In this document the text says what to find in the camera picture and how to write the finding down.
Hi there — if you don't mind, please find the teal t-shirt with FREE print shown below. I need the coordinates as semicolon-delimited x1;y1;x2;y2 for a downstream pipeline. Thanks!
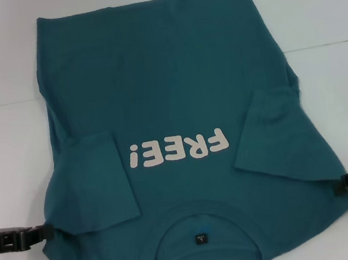
9;0;348;260

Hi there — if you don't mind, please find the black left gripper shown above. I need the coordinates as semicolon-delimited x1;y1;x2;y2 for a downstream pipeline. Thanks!
0;221;57;256

